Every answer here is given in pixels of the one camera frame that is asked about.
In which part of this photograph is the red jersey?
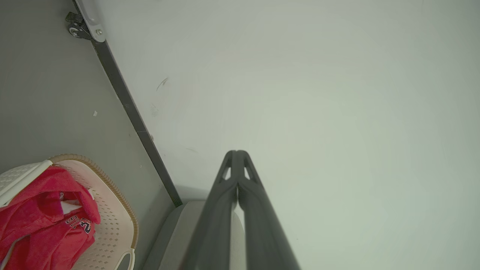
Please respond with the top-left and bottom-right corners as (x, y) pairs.
(0, 166), (101, 240)
(0, 210), (96, 270)

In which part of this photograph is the black caster wheel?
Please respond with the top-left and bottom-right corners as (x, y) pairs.
(66, 12), (92, 40)

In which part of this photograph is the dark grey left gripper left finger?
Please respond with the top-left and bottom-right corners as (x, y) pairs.
(181, 150), (238, 270)

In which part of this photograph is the black wall baseboard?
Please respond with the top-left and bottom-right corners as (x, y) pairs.
(91, 39), (183, 207)

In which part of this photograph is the cream plastic laundry basket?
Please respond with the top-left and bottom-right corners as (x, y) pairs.
(0, 154), (139, 270)

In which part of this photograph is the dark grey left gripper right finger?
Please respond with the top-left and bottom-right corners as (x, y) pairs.
(236, 150), (301, 270)

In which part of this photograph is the grey metal frame leg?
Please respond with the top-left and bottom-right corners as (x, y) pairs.
(73, 0), (107, 43)

